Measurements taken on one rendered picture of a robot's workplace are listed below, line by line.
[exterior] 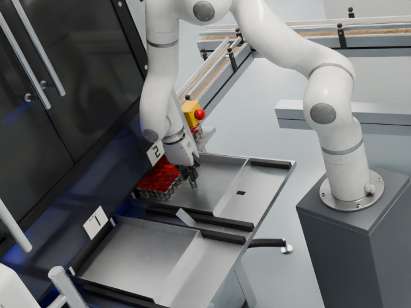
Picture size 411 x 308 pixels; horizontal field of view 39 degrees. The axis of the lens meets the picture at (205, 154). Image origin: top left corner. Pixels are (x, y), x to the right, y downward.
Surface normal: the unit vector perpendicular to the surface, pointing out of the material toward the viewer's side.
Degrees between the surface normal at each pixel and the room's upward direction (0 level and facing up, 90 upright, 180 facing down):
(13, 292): 90
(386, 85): 90
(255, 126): 0
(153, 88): 46
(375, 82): 90
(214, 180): 0
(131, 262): 0
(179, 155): 92
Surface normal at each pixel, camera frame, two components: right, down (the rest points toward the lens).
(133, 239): -0.29, -0.78
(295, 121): -0.47, 0.62
